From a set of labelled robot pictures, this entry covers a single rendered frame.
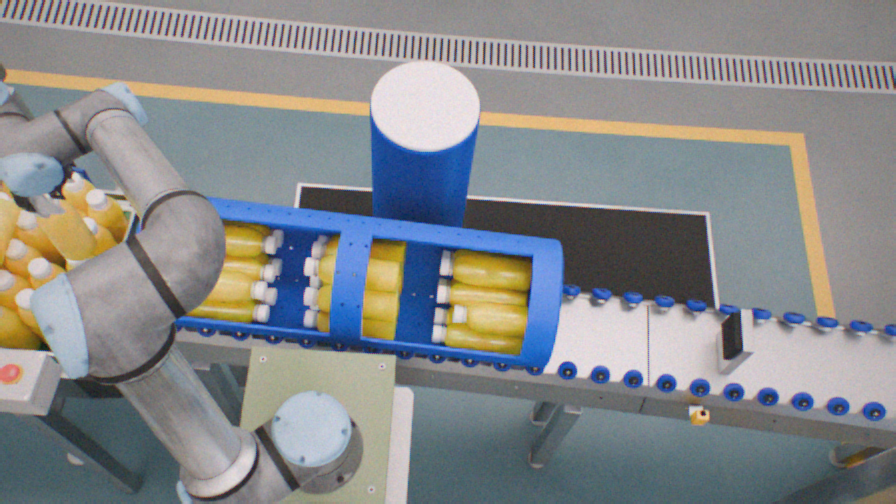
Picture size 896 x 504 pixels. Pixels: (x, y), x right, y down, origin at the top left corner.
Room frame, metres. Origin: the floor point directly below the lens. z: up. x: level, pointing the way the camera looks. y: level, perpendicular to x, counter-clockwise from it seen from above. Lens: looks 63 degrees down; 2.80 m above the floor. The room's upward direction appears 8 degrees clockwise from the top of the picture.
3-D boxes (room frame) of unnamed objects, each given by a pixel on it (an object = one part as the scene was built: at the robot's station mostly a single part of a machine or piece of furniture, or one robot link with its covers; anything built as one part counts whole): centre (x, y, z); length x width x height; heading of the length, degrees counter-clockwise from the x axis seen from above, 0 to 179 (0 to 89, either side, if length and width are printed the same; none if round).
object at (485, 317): (0.72, -0.14, 1.10); 0.19 x 0.07 x 0.07; 92
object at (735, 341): (0.79, -0.67, 1.00); 0.10 x 0.04 x 0.15; 1
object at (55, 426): (0.46, 0.86, 0.50); 0.04 x 0.04 x 1.00; 1
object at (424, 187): (1.31, 0.11, 0.59); 0.28 x 0.28 x 0.88
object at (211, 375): (0.69, 0.60, 0.31); 0.06 x 0.06 x 0.63; 1
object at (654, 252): (1.35, -0.20, 0.07); 1.50 x 0.52 x 0.15; 95
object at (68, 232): (0.72, 0.75, 1.26); 0.07 x 0.07 x 0.19
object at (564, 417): (0.71, -0.39, 0.31); 0.06 x 0.06 x 0.63; 1
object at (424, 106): (1.31, 0.11, 1.03); 0.28 x 0.28 x 0.01
